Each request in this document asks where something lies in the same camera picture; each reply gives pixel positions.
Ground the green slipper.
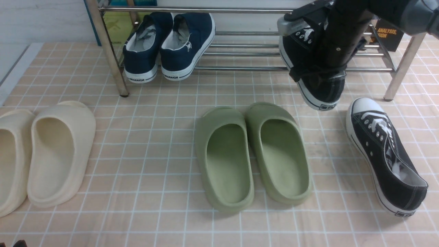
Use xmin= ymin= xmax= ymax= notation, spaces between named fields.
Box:
xmin=194 ymin=106 xmax=254 ymax=214
xmin=245 ymin=102 xmax=312 ymax=205

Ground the cream slipper outer left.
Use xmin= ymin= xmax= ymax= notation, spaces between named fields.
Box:
xmin=0 ymin=109 xmax=35 ymax=217

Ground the metal shoe rack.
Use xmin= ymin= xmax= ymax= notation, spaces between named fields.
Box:
xmin=84 ymin=0 xmax=426 ymax=102

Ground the navy sneaker right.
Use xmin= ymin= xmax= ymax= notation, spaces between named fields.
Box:
xmin=159 ymin=12 xmax=215 ymax=81

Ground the green yellow box behind rack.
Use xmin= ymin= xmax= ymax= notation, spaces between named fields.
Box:
xmin=103 ymin=12 xmax=133 ymax=46

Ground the cream slipper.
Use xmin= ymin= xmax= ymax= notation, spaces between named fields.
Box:
xmin=0 ymin=109 xmax=35 ymax=217
xmin=27 ymin=101 xmax=96 ymax=208

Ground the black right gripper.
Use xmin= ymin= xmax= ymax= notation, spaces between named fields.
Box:
xmin=277 ymin=0 xmax=334 ymax=36

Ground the cream slipper inner right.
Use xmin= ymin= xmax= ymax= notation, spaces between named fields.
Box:
xmin=27 ymin=101 xmax=96 ymax=208

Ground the black canvas sneaker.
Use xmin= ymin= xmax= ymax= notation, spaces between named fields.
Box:
xmin=345 ymin=97 xmax=429 ymax=217
xmin=279 ymin=26 xmax=346 ymax=111

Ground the green slipper right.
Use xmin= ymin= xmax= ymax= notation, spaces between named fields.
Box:
xmin=245 ymin=102 xmax=312 ymax=205

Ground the checkered tan floor mat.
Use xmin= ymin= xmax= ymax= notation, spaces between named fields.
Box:
xmin=1 ymin=37 xmax=438 ymax=247

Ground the navy sneaker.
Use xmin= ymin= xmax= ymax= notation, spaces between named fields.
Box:
xmin=159 ymin=12 xmax=215 ymax=81
xmin=122 ymin=12 xmax=174 ymax=84

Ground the black book orange text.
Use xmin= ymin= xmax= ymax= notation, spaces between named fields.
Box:
xmin=375 ymin=19 xmax=404 ymax=52

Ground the navy sneaker left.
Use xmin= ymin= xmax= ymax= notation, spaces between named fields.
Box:
xmin=122 ymin=12 xmax=174 ymax=84

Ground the green slipper left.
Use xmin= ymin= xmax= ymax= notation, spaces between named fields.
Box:
xmin=194 ymin=106 xmax=254 ymax=214

